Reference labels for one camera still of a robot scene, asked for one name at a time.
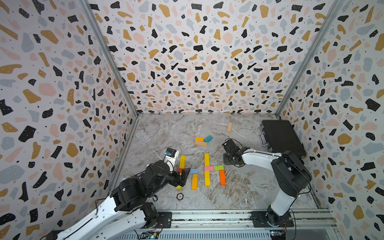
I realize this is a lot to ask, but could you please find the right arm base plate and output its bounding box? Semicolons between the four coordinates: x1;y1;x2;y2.
250;211;294;228

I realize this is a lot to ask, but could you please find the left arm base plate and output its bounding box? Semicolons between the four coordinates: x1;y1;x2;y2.
151;212;173;230

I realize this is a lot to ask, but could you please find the black briefcase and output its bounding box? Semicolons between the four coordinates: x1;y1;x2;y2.
260;120;307;159

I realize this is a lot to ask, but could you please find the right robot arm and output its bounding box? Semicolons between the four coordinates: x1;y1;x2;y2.
222;139;312;227

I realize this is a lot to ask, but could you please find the orange block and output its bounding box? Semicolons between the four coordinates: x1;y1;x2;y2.
219;170;226;186

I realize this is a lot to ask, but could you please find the aluminium front rail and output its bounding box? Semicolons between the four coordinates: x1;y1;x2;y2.
158;209;337;231

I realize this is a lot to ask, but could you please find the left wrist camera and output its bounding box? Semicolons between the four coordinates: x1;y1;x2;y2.
163;148;180;172

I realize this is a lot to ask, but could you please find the tan block upper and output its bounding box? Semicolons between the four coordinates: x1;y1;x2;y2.
227;123;233;133

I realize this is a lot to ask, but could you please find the pink block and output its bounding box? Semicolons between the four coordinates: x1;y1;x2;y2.
205;166;215;172

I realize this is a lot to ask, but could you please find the teal block tilted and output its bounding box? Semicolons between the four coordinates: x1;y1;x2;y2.
204;136;213;143

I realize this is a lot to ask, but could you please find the tan wooden block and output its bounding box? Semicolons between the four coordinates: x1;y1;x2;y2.
195;141;208;147

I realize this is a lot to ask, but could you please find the circuit board with leds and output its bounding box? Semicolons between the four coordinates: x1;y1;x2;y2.
139;231;159;240

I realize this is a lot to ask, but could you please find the green block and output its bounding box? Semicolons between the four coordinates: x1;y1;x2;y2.
214;165;224;171

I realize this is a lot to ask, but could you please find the light blue block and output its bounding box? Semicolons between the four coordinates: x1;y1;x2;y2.
190;169;198;175

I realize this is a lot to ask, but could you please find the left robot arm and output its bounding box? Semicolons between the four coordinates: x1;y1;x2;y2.
45;161;191;240

